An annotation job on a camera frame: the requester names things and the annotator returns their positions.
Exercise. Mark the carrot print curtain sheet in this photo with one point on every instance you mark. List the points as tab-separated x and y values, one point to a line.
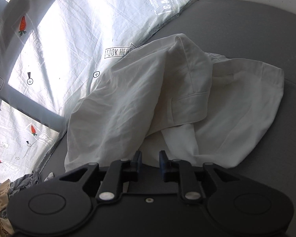
51	53

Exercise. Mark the grey shirt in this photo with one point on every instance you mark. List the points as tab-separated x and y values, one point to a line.
22	183

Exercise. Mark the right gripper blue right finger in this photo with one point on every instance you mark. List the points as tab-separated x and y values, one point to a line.
182	173

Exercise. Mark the tan garment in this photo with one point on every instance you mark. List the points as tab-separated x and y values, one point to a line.
5	225

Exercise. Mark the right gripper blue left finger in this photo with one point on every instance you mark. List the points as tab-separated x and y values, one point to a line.
113	177

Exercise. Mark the white trousers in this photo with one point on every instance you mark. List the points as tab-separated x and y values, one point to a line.
170	95

